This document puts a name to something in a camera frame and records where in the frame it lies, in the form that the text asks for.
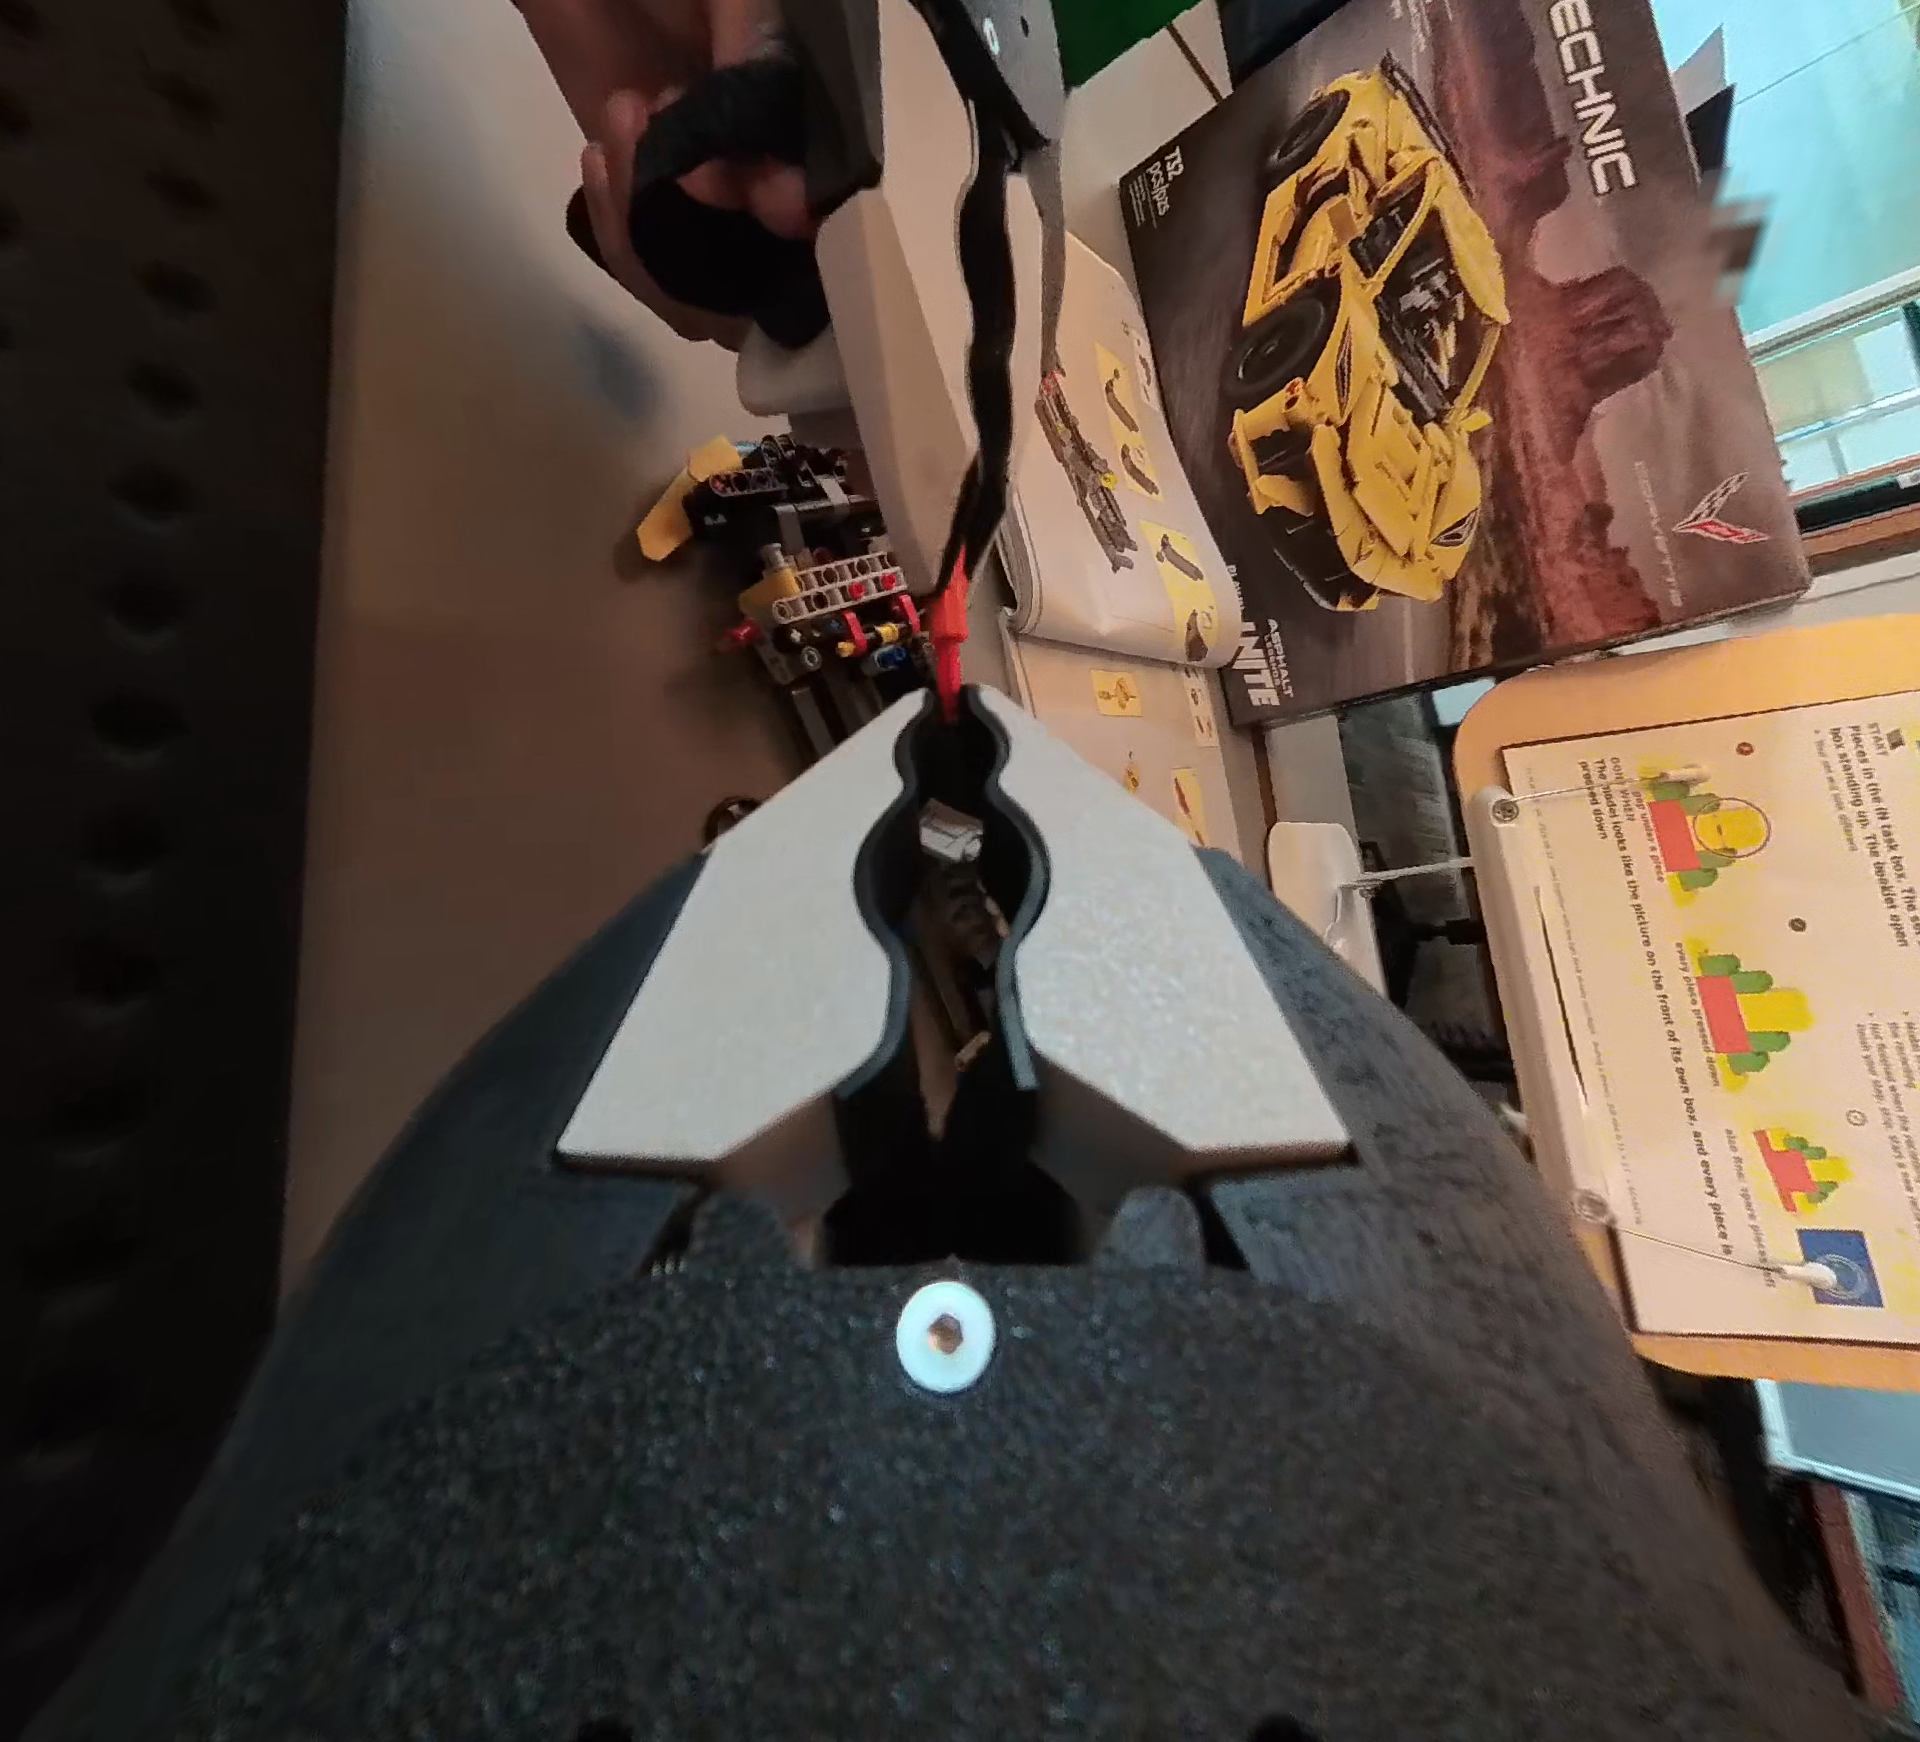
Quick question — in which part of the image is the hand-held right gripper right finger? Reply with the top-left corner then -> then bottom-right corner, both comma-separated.
959,686 -> 1354,1167

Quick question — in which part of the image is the lego instruction booklet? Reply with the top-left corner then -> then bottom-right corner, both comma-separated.
998,243 -> 1278,859

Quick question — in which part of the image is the illustrated instruction sheet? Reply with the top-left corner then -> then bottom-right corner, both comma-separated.
1502,689 -> 1920,1348

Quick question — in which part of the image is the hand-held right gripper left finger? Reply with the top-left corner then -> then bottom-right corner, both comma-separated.
556,686 -> 962,1167

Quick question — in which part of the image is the lego car chassis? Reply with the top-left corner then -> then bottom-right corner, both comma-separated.
638,429 -> 1037,1070

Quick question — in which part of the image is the lego set box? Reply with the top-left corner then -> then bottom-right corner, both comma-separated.
1117,0 -> 1809,731

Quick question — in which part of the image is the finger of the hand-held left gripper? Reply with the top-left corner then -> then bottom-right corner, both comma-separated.
977,141 -> 1073,563
817,0 -> 1026,605

